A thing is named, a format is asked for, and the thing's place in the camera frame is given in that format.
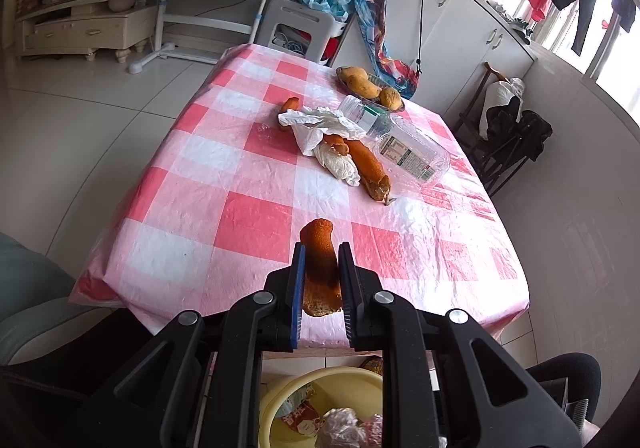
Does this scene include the dark wooden chair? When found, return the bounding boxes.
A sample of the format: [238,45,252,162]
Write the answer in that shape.
[452,62,521,199]

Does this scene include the yellow plastic bin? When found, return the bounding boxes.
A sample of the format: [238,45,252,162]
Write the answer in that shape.
[259,367,385,448]

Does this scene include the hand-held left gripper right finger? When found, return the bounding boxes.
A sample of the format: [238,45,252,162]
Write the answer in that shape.
[338,242,586,448]

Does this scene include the grey upholstered chair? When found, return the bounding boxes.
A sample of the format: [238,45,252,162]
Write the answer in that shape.
[0,233,116,366]

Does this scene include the red plastic container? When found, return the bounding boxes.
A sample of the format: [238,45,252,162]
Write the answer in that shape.
[320,30,346,64]

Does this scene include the small orange fruit peel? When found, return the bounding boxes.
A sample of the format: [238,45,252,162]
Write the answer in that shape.
[280,97,301,129]

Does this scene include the cream TV cabinet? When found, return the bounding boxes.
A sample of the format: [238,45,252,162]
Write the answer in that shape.
[14,0,161,64]

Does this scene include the white plastic stool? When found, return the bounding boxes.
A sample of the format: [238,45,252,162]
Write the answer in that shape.
[257,0,331,65]

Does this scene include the black bag strap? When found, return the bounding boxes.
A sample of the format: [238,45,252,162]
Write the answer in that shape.
[392,0,426,77]

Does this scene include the dark woven fruit basket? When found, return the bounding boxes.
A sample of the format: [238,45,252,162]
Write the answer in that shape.
[336,66,407,112]

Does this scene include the pink white checked tablecloth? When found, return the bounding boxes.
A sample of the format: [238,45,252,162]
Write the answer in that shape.
[67,43,531,348]

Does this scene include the large white tissue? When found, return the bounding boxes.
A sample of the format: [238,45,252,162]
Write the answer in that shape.
[277,105,368,157]

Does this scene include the white cabinet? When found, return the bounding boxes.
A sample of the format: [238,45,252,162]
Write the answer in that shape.
[364,0,540,129]

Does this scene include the black folding chair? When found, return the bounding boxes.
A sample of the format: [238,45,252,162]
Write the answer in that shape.
[482,98,553,196]

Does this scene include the white stuffed bag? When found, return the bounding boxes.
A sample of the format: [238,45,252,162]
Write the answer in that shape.
[479,77,526,139]

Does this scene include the short orange fruit peel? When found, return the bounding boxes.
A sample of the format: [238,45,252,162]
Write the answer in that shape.
[320,134,351,156]

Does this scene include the clear plastic bag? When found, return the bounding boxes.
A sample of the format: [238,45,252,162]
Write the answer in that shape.
[317,407,372,448]

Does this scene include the person's right leg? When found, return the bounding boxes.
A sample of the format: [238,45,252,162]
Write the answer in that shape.
[525,352,602,436]

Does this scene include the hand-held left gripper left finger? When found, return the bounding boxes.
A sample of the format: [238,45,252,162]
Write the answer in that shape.
[92,242,307,448]

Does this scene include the small white tissue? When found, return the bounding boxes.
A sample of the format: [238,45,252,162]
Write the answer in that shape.
[312,145,362,187]

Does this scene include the clear plastic bottle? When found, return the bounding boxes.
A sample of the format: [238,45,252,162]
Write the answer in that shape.
[337,95,452,186]

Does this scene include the colourful printed bag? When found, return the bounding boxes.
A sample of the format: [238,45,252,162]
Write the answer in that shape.
[354,0,420,101]

